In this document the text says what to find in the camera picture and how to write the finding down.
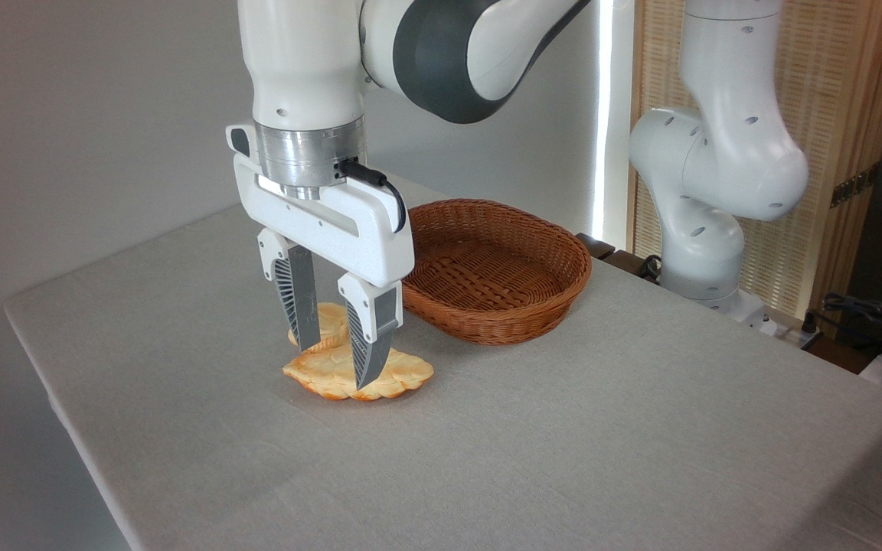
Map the leaf-shaped bread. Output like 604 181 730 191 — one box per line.
283 341 435 402

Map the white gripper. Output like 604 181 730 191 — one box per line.
226 122 417 391

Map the brown wicker basket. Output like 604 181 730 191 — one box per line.
402 199 593 347

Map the wooden bamboo folding screen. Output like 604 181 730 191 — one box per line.
629 0 882 322

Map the small round thick bread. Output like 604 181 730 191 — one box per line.
288 302 350 354

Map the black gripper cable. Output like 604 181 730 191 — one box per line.
338 157 409 234

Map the dark wooden furniture edge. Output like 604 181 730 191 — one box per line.
575 232 662 284

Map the grey tablecloth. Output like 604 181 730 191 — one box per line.
3 172 882 551

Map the metal screen hinge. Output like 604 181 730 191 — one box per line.
830 163 881 209

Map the black cable bundle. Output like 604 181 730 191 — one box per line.
820 291 882 349

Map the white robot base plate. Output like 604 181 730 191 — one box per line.
705 289 782 337

